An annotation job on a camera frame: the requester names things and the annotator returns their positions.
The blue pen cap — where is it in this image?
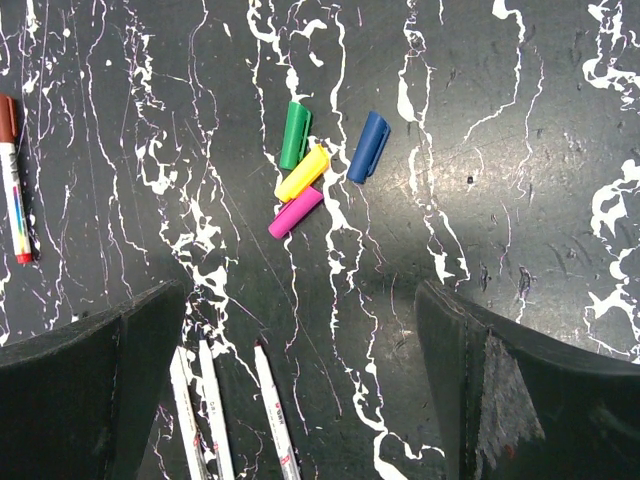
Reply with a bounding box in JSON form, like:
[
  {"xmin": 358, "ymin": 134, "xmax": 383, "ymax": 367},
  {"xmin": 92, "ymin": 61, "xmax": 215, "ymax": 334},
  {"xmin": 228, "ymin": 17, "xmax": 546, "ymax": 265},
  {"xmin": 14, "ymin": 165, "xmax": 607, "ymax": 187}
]
[{"xmin": 347, "ymin": 111, "xmax": 391, "ymax": 184}]

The red marker pen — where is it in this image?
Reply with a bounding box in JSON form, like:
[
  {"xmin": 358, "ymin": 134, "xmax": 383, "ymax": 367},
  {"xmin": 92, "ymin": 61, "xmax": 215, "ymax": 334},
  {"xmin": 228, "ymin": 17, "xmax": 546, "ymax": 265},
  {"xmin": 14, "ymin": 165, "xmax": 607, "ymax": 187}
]
[{"xmin": 1, "ymin": 141, "xmax": 33, "ymax": 265}]

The blue marker pen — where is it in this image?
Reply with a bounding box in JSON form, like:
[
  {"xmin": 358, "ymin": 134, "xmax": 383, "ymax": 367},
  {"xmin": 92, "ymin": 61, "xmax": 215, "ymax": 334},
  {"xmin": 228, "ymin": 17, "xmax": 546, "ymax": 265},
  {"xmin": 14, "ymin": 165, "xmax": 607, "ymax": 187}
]
[{"xmin": 198, "ymin": 339, "xmax": 235, "ymax": 480}]

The green pen cap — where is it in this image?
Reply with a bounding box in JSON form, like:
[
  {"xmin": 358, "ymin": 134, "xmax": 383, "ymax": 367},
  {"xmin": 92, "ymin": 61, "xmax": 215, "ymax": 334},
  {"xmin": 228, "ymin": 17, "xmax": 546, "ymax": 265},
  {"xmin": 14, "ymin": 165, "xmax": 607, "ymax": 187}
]
[{"xmin": 279, "ymin": 101, "xmax": 312, "ymax": 171}]

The yellow marker pen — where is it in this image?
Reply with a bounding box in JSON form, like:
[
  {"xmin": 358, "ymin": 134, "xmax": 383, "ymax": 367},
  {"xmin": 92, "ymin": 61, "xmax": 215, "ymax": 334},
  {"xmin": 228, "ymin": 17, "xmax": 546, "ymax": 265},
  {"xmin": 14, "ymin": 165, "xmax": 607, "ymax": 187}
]
[{"xmin": 170, "ymin": 346, "xmax": 208, "ymax": 480}]

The yellow pen cap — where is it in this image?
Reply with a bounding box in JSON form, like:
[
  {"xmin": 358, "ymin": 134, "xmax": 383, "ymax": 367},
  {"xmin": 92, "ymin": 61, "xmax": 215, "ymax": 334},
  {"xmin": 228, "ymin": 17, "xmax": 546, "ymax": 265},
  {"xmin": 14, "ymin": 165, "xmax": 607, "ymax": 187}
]
[{"xmin": 275, "ymin": 144, "xmax": 330, "ymax": 203}]

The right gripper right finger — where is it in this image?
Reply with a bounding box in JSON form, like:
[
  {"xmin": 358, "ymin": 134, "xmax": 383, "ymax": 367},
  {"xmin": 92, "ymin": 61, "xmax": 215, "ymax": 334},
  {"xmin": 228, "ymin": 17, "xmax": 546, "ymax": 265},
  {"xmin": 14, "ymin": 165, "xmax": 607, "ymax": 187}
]
[{"xmin": 415, "ymin": 281, "xmax": 639, "ymax": 479}]

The pink marker pen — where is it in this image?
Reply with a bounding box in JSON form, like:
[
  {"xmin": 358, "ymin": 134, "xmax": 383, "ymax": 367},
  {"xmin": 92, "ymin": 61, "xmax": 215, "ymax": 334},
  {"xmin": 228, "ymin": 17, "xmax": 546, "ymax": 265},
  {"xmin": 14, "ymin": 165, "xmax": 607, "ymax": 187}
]
[{"xmin": 254, "ymin": 341, "xmax": 301, "ymax": 480}]

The brown pen cap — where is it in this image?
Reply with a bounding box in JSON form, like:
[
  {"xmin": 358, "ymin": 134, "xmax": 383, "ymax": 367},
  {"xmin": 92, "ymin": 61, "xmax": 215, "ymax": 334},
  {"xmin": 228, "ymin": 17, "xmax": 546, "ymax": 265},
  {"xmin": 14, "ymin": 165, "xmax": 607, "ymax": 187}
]
[{"xmin": 0, "ymin": 94, "xmax": 18, "ymax": 144}]

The pink pen cap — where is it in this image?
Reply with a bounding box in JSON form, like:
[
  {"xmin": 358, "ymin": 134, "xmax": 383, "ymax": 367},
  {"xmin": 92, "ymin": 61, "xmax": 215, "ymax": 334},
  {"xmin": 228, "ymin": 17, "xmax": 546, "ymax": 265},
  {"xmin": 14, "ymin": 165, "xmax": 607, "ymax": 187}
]
[{"xmin": 268, "ymin": 186, "xmax": 324, "ymax": 239}]

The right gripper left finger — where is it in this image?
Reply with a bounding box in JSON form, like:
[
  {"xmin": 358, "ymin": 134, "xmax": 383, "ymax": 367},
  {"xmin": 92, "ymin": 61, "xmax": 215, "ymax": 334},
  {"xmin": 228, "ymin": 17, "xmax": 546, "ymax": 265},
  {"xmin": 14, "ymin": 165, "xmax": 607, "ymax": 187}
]
[{"xmin": 1, "ymin": 281, "xmax": 184, "ymax": 479}]

